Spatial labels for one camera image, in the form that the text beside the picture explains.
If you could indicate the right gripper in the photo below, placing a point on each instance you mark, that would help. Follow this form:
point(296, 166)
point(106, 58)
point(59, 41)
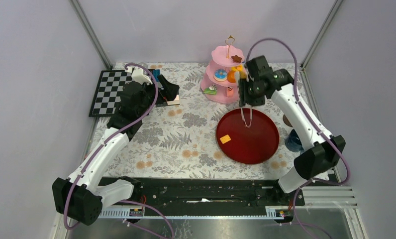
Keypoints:
point(243, 84)

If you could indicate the floral table cloth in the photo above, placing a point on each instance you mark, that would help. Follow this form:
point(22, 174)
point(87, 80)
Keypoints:
point(179, 141)

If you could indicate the green cake slice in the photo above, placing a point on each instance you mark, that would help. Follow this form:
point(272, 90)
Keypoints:
point(211, 90)

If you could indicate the pink three-tier cake stand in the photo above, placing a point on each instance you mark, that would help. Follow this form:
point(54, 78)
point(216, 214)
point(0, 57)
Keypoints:
point(221, 59)

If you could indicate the dark blue mug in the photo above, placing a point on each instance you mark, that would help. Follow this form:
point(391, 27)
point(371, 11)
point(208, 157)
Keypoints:
point(293, 142)

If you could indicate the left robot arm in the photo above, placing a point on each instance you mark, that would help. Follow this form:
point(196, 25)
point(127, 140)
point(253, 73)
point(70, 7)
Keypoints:
point(79, 196)

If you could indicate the pink layered cake slice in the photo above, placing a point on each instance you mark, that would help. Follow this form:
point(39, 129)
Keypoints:
point(229, 91)

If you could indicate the blue lego brick on pillar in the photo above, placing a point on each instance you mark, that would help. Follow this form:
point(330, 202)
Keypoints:
point(156, 73)

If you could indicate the dark red round tray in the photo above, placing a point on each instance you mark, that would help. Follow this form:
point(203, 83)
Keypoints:
point(254, 136)

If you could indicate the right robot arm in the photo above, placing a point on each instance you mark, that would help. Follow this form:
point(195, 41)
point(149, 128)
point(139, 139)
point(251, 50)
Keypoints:
point(321, 148)

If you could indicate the yellow iced donut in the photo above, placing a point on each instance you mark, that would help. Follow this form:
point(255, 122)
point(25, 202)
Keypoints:
point(238, 68)

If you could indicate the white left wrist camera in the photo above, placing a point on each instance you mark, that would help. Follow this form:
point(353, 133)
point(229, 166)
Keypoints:
point(138, 75)

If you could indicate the blue iced donut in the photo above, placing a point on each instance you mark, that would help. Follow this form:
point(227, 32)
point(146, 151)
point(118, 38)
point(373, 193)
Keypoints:
point(220, 75)

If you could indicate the cream lego brick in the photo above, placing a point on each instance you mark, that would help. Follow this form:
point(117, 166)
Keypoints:
point(175, 101)

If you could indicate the brown star cookie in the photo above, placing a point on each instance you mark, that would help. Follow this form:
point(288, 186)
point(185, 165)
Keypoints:
point(236, 59)

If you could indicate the dark brown wooden coaster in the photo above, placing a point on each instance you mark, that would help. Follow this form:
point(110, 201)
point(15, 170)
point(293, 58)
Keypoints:
point(286, 121)

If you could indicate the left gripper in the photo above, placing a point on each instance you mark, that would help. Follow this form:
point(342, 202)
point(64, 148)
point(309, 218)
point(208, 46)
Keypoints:
point(169, 92)

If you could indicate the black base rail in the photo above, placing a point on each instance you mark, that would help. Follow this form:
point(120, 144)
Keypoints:
point(211, 198)

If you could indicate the square yellow cracker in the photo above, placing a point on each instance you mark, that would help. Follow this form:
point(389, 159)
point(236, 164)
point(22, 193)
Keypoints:
point(225, 139)

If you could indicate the black and white chessboard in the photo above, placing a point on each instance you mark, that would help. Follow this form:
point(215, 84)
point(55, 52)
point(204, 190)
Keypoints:
point(117, 93)

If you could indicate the orange round tart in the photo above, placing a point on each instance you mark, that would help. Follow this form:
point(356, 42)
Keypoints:
point(231, 76)

